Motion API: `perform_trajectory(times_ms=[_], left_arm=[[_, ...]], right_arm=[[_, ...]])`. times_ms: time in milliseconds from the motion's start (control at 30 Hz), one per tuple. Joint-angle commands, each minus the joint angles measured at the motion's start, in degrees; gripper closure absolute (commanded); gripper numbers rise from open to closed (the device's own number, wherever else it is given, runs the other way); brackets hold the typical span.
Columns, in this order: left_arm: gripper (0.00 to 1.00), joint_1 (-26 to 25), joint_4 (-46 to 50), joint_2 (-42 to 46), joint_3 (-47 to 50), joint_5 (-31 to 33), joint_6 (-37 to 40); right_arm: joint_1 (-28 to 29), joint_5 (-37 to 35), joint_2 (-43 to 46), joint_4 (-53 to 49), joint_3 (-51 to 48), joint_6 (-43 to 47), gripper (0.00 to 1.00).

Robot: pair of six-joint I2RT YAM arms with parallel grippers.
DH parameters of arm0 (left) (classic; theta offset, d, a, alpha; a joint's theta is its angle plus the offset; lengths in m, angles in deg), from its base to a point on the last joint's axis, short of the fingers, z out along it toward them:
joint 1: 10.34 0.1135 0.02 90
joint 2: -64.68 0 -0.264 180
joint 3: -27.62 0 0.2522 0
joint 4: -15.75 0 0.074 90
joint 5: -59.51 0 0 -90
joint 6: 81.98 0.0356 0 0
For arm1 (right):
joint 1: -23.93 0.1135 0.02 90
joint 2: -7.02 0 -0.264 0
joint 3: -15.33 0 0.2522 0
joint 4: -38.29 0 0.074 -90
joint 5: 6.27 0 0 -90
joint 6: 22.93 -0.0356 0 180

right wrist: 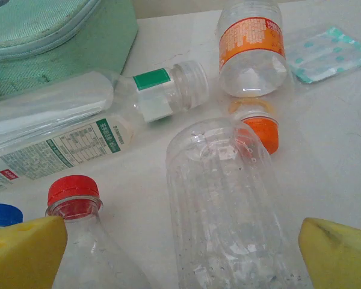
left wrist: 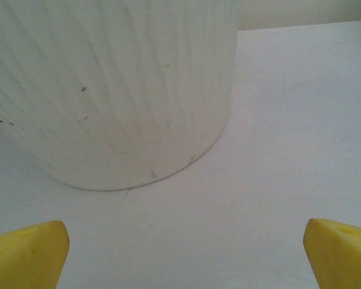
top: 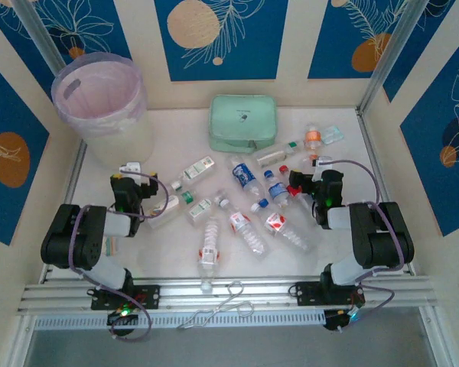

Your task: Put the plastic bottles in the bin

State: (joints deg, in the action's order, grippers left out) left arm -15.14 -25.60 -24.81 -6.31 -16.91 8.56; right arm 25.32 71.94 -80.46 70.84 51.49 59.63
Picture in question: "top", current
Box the water bottle red cap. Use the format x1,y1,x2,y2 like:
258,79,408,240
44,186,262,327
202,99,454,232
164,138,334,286
278,164,314,215

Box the short water bottle blue cap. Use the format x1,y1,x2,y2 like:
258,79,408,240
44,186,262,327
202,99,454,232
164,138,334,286
262,170,291,209

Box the white carton box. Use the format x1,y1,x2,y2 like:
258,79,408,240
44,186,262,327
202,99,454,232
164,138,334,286
147,190,195,229

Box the small bottle with orange band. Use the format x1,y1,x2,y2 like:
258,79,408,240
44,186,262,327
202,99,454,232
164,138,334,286
304,122,323,149

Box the medicine bottle green white label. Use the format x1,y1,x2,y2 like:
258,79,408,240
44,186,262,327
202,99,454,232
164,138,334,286
183,190,225,226
171,155,217,192

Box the water bottle large blue label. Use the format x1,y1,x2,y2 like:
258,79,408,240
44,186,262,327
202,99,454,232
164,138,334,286
229,155,271,209

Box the water bottle red white label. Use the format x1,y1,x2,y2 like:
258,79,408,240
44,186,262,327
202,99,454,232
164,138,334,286
250,203,317,254
218,197,272,261
197,216,223,294

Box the white bin with pink liner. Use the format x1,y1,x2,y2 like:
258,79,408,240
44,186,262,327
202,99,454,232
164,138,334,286
50,52,156,169

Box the clear plastic packet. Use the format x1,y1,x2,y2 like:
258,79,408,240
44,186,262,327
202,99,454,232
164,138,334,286
321,125,345,145

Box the gauze packet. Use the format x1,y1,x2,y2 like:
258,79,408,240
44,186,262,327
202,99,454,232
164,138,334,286
102,235,120,257

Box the mint green zip pouch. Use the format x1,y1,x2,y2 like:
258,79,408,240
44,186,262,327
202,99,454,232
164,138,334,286
208,93,278,154

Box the black base controller board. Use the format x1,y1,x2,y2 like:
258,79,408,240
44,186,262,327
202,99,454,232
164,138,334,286
323,307,364,333
106,308,139,326

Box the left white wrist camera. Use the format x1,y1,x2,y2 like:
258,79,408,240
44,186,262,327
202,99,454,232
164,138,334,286
118,161,143,176

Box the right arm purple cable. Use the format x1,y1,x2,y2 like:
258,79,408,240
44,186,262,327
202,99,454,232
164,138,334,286
321,158,402,320

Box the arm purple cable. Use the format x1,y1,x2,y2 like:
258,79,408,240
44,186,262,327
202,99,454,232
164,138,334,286
69,171,171,343
321,158,402,320

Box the aluminium table side rail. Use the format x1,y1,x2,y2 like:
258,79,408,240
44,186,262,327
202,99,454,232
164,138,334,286
41,139,89,284
356,108,416,277

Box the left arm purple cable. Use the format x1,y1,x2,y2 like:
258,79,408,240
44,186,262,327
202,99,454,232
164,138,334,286
69,171,171,343

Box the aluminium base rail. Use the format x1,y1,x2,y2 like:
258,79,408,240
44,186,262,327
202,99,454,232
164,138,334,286
17,275,438,315

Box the metal wire tongs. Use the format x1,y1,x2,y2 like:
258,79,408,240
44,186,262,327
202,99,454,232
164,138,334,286
177,281,254,331

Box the white slotted cable duct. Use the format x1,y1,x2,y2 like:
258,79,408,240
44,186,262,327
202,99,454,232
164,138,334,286
33,308,327,331

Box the aluminium frame post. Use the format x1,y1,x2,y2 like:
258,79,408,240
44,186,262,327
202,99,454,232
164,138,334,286
357,0,431,115
13,0,68,76

